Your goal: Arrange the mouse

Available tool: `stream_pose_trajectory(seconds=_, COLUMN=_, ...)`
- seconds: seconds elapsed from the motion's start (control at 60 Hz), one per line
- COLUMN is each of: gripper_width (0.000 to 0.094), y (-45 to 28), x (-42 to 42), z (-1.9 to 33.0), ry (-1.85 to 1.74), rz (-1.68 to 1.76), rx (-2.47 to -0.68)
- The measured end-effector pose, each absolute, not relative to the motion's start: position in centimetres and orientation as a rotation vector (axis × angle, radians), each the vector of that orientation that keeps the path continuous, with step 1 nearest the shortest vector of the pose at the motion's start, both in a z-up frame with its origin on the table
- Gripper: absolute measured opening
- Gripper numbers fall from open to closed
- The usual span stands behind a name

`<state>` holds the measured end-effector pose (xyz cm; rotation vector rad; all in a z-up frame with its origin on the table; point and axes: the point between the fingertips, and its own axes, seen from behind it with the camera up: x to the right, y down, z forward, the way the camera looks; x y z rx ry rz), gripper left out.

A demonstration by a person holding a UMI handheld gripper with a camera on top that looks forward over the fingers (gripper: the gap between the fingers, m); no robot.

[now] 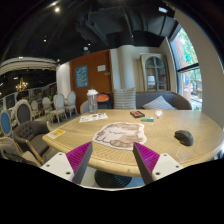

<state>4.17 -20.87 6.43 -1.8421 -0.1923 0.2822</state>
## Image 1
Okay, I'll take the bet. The grey oval back chair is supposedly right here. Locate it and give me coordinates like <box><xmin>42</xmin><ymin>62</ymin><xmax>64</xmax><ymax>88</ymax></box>
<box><xmin>15</xmin><ymin>100</ymin><xmax>32</xmax><ymax>124</ymax></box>

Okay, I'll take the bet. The large window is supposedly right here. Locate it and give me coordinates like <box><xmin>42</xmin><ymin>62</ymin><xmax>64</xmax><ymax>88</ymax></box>
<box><xmin>169</xmin><ymin>25</ymin><xmax>202</xmax><ymax>110</ymax></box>

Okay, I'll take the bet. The striped cushion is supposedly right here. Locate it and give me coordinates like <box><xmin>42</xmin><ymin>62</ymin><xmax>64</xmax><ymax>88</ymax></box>
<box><xmin>114</xmin><ymin>87</ymin><xmax>136</xmax><ymax>109</ymax></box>

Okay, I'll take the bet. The clear small cup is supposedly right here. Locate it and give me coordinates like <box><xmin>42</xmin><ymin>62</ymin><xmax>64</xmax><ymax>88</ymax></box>
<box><xmin>155</xmin><ymin>109</ymin><xmax>163</xmax><ymax>119</ymax></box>

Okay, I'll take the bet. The dark grey computer mouse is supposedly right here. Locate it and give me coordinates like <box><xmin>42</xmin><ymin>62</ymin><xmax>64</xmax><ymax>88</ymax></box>
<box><xmin>174</xmin><ymin>130</ymin><xmax>194</xmax><ymax>146</ymax></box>

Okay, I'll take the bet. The grey tufted armchair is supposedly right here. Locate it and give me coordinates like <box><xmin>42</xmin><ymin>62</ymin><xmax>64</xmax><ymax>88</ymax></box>
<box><xmin>13</xmin><ymin>121</ymin><xmax>50</xmax><ymax>164</ymax></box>

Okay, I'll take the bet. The arched wooden cabinet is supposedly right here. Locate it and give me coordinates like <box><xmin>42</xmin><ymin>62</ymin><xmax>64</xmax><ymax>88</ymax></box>
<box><xmin>140</xmin><ymin>53</ymin><xmax>170</xmax><ymax>91</ymax></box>

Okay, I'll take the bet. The white dining chair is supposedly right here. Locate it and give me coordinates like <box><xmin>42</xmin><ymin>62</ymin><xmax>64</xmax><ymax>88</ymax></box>
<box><xmin>50</xmin><ymin>94</ymin><xmax>67</xmax><ymax>121</ymax></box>
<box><xmin>65</xmin><ymin>91</ymin><xmax>77</xmax><ymax>114</ymax></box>

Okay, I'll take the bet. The blue oval back chair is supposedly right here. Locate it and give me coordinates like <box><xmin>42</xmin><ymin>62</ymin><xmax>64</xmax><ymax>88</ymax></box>
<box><xmin>0</xmin><ymin>110</ymin><xmax>13</xmax><ymax>138</ymax></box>

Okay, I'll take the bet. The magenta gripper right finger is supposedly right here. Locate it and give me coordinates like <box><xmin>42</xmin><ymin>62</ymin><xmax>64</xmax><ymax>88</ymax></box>
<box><xmin>133</xmin><ymin>142</ymin><xmax>160</xmax><ymax>185</ymax></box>

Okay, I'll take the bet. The chandelier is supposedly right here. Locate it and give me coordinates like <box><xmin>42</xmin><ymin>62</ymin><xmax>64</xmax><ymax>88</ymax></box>
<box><xmin>16</xmin><ymin>79</ymin><xmax>28</xmax><ymax>92</ymax></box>

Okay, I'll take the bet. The black table pedestal base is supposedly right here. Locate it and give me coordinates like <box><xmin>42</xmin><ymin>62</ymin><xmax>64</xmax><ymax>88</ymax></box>
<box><xmin>94</xmin><ymin>170</ymin><xmax>132</xmax><ymax>188</ymax></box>

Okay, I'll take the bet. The printed paper leaflet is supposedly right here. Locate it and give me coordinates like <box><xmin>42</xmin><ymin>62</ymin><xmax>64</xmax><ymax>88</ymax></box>
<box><xmin>79</xmin><ymin>113</ymin><xmax>108</xmax><ymax>123</ymax></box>

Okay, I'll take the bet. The yellow sticker card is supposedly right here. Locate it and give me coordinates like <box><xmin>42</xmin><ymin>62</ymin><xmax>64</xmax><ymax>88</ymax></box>
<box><xmin>47</xmin><ymin>129</ymin><xmax>64</xmax><ymax>139</ymax></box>

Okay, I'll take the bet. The cat-shaped mouse pad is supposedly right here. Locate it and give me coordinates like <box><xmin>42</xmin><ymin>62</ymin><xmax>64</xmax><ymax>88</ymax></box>
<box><xmin>93</xmin><ymin>122</ymin><xmax>147</xmax><ymax>150</ymax></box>

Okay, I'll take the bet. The teal small box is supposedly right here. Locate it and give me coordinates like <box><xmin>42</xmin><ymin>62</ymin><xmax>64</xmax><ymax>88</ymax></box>
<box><xmin>141</xmin><ymin>117</ymin><xmax>154</xmax><ymax>122</ymax></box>

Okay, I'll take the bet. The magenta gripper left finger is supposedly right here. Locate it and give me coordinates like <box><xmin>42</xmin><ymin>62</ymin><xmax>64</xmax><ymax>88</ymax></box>
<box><xmin>66</xmin><ymin>142</ymin><xmax>93</xmax><ymax>184</ymax></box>

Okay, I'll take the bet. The grey sofa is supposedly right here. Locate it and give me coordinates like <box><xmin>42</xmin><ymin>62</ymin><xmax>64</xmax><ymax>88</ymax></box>
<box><xmin>136</xmin><ymin>91</ymin><xmax>192</xmax><ymax>110</ymax></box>

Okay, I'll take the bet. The blue wall poster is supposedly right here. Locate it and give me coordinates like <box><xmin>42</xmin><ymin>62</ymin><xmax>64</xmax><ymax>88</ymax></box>
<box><xmin>75</xmin><ymin>65</ymin><xmax>88</xmax><ymax>88</ymax></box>

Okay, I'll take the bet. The orange seat chair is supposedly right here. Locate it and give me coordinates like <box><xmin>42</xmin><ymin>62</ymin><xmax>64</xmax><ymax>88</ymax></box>
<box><xmin>97</xmin><ymin>93</ymin><xmax>111</xmax><ymax>109</ymax></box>

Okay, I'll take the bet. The black red small box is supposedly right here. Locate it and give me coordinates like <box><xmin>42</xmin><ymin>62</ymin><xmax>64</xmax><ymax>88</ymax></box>
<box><xmin>130</xmin><ymin>111</ymin><xmax>145</xmax><ymax>118</ymax></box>

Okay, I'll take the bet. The round wooden table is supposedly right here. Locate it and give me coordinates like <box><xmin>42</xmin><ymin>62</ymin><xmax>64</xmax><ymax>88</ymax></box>
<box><xmin>43</xmin><ymin>109</ymin><xmax>224</xmax><ymax>177</ymax></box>

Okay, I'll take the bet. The grey striped pillow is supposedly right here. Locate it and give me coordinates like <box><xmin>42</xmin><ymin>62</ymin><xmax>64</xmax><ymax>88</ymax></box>
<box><xmin>143</xmin><ymin>96</ymin><xmax>175</xmax><ymax>110</ymax></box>

